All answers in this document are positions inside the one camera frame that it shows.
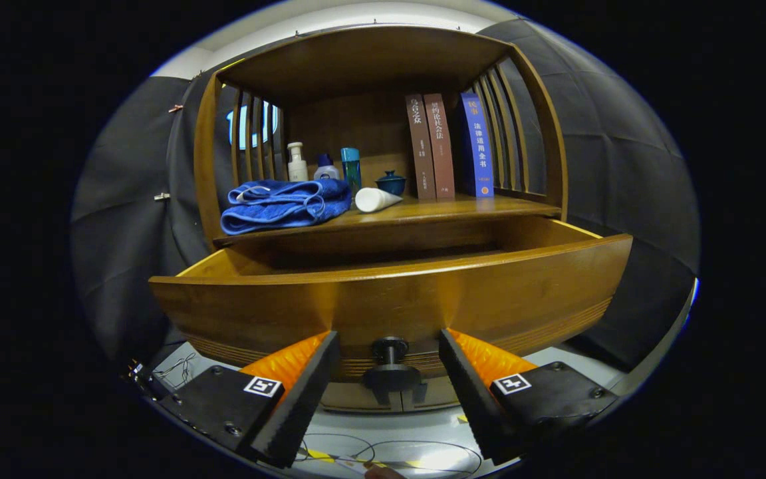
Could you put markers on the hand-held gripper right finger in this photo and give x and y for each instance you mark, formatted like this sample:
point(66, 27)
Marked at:
point(473, 399)

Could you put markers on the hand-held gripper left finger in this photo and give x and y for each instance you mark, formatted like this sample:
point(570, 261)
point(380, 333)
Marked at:
point(303, 406)

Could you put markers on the wooden drawer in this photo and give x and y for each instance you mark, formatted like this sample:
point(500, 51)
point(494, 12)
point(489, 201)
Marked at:
point(389, 299)

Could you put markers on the white and green tube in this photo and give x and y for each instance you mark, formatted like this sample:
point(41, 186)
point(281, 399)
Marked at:
point(373, 199)

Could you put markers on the wooden cabinet door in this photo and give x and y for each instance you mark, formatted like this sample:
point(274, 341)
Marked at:
point(433, 399)
point(350, 399)

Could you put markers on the wooden countertop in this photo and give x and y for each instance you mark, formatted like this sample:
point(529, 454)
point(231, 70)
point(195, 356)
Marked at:
point(436, 209)

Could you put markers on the wooden cabinet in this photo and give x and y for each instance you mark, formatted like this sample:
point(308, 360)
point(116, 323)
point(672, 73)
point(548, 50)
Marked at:
point(356, 60)

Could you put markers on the blue folded towel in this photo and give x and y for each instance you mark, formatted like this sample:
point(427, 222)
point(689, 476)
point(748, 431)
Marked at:
point(276, 213)

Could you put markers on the dark teal lidded teacup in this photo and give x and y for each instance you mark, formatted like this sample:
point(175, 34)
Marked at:
point(391, 185)

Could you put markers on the white and blue lotion bottle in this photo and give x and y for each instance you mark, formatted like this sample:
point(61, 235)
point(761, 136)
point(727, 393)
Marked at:
point(325, 173)

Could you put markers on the white pump bottle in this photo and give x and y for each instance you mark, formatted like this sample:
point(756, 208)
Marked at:
point(297, 169)

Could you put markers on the teal tumbler bottle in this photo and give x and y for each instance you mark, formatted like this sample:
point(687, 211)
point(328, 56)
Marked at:
point(351, 169)

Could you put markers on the blue book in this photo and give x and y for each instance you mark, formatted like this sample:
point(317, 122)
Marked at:
point(478, 146)

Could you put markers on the reddish brown book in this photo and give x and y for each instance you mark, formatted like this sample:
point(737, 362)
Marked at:
point(439, 146)

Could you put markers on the dark brown book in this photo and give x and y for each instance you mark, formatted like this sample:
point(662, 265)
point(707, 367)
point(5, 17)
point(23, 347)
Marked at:
point(421, 146)

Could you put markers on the black backdrop cloth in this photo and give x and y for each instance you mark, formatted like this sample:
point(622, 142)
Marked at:
point(622, 166)

